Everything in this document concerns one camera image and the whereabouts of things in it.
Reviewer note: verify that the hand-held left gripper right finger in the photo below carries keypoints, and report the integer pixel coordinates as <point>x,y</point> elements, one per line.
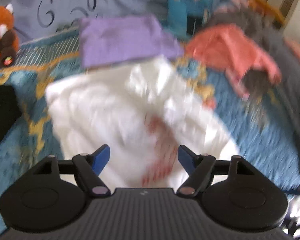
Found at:
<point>185,158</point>

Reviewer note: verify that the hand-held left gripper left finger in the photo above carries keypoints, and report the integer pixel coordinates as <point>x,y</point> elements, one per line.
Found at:
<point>102,158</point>

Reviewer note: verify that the white garment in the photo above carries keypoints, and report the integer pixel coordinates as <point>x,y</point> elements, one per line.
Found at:
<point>110,110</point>

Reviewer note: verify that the blue quilt with gold print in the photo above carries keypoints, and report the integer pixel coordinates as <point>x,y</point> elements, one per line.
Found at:
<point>252,135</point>

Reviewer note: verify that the black folded garment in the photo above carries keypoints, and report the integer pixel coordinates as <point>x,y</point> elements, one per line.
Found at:
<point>2,115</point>

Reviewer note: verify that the coral orange garment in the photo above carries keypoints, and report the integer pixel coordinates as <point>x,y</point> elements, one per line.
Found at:
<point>230,47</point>

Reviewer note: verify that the purple folded garment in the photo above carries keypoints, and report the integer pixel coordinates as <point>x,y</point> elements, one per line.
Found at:
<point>122,40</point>

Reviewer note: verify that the grey-blue bed sheet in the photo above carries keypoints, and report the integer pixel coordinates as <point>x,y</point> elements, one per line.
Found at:
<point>293,100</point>

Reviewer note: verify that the grey garment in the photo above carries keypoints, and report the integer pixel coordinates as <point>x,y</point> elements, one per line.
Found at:
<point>255,22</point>

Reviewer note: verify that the blue cartoon cushion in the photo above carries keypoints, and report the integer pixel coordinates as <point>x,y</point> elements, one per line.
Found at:
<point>190,2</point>

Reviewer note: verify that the grey-blue pillow with script print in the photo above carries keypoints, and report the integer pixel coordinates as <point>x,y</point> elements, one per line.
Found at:
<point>95,2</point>

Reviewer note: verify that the red panda plush toy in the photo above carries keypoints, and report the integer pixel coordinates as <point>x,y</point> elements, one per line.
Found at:
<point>2,37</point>

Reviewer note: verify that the orange basket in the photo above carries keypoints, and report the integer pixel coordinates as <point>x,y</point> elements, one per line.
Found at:
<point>265,6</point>

